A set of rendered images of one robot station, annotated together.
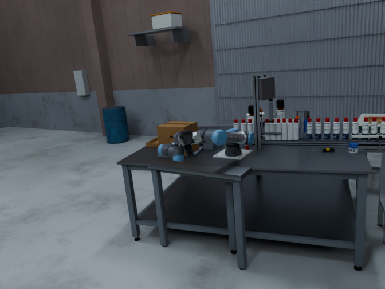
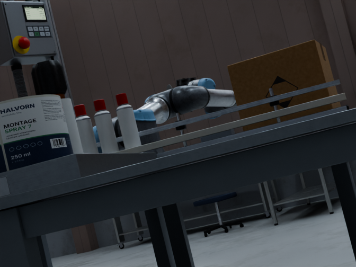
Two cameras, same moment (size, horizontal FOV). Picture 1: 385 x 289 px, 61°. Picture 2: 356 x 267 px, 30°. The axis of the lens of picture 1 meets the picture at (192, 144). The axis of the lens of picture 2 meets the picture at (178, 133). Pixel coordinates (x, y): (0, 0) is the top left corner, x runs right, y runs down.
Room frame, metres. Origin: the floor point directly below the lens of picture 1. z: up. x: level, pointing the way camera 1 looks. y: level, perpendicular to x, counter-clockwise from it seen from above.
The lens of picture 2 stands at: (5.12, -0.71, 0.78)
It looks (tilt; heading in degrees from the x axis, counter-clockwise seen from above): 4 degrees up; 169
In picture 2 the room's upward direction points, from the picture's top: 14 degrees counter-clockwise
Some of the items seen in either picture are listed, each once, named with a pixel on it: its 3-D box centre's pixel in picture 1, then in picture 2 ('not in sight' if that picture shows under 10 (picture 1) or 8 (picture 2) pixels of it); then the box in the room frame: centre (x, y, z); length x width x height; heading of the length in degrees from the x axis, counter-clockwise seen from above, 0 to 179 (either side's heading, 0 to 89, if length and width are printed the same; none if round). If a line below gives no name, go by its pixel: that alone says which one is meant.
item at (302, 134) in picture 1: (302, 124); not in sight; (2.98, -1.04, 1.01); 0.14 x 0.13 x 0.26; 68
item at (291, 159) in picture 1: (245, 143); (113, 185); (3.19, -0.54, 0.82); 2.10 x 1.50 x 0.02; 68
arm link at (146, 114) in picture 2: (232, 136); (139, 127); (2.78, -0.36, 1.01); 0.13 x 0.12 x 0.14; 47
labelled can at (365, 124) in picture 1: (365, 128); not in sight; (2.70, -1.49, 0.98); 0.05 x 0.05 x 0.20
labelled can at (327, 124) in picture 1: (327, 129); not in sight; (2.81, -1.21, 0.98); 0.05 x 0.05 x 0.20
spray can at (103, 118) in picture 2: (243, 129); (106, 132); (3.10, -0.51, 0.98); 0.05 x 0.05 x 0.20
